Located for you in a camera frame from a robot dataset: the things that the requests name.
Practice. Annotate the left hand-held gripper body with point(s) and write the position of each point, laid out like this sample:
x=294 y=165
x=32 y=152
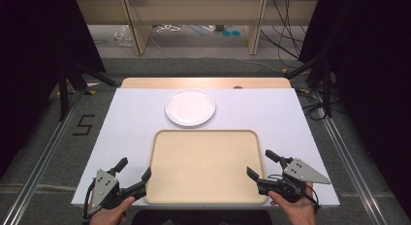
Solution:
x=105 y=189

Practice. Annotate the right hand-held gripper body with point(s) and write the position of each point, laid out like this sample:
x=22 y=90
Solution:
x=299 y=173

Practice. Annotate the person's left hand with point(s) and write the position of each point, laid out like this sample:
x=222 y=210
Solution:
x=108 y=217

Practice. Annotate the person's right hand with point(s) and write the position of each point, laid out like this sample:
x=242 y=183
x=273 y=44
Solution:
x=299 y=213

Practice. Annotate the white table cover board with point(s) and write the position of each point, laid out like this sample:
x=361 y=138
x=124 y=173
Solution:
x=135 y=121

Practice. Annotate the beige rectangular tray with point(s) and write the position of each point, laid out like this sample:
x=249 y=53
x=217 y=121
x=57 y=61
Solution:
x=203 y=173

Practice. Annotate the person's dark clothing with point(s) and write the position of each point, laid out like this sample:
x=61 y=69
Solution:
x=200 y=218

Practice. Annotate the white round plate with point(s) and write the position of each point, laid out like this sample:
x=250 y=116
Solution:
x=190 y=107

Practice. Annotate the black metal stand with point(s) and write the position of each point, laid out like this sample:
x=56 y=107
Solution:
x=327 y=89
x=63 y=89

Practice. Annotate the black curtain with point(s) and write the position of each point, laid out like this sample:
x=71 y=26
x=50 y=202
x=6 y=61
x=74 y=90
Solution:
x=29 y=57
x=371 y=73

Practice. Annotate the clear plastic bag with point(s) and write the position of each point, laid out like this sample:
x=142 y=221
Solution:
x=124 y=36

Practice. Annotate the blue round discs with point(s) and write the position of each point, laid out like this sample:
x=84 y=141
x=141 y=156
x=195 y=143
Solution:
x=231 y=33

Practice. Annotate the light wooden desk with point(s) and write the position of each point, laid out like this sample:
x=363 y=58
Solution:
x=194 y=11

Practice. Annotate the metal floor rail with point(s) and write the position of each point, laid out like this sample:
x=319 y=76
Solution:
x=352 y=173
x=38 y=167

